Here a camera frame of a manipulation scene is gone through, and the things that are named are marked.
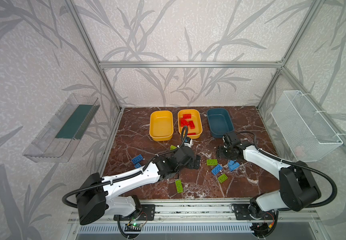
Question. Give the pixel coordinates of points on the middle yellow plastic bin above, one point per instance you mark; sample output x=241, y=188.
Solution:
x=192, y=119

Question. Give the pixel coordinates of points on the green circuit board with wires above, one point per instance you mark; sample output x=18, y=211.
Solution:
x=133, y=227

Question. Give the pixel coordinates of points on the left yellow plastic bin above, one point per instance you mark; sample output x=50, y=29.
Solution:
x=161, y=126

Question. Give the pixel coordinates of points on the dark teal plastic bin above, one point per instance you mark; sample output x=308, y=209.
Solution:
x=220, y=122

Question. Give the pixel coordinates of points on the green lego centre right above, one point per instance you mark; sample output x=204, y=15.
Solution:
x=212, y=162

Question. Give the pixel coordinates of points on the yellow plastic bin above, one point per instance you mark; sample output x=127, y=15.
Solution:
x=192, y=119
x=161, y=126

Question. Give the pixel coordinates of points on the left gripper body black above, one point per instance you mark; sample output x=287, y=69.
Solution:
x=196, y=161

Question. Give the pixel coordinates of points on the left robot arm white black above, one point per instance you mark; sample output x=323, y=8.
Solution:
x=99, y=195

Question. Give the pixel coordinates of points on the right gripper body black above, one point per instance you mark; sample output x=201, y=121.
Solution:
x=225, y=151

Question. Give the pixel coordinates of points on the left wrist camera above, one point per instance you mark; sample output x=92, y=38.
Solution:
x=188, y=142

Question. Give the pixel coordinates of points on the right wiring connector bundle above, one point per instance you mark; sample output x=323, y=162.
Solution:
x=262, y=230

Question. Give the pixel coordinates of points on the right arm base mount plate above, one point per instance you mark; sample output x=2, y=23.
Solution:
x=242, y=211

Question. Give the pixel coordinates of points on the aluminium front rail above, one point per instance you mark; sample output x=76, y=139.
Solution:
x=202, y=210

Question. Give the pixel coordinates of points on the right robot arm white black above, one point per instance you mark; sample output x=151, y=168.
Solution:
x=298, y=187

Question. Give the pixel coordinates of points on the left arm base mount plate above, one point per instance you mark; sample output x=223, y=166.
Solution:
x=146, y=213

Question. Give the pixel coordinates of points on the green lego front right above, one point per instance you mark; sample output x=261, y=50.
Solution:
x=222, y=178

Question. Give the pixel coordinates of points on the blue lego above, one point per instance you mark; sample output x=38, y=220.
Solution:
x=137, y=159
x=137, y=165
x=233, y=165
x=217, y=169

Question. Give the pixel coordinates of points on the small green lego near bins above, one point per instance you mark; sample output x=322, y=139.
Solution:
x=173, y=147

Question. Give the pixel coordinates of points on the long green lego front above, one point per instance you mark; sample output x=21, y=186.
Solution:
x=179, y=186

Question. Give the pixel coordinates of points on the clear plastic wall tray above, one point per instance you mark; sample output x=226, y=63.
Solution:
x=60, y=137

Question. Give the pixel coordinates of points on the white wire mesh basket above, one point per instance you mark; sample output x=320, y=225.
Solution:
x=308, y=135

